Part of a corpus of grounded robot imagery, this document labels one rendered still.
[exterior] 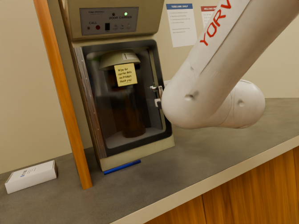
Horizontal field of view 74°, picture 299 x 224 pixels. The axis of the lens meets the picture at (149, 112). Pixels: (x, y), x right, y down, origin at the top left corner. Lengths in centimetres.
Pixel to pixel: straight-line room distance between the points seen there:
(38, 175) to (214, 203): 62
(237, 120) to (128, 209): 33
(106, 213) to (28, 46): 90
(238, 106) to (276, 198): 58
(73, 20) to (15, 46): 55
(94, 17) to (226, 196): 70
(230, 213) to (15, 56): 113
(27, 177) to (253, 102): 76
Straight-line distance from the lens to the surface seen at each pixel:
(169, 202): 56
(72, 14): 69
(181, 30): 146
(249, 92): 44
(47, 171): 86
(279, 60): 219
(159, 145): 84
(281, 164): 92
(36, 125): 117
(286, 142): 86
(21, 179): 88
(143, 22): 78
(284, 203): 99
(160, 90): 75
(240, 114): 42
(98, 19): 72
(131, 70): 77
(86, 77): 72
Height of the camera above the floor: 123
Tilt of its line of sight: 8 degrees down
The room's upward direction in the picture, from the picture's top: 11 degrees counter-clockwise
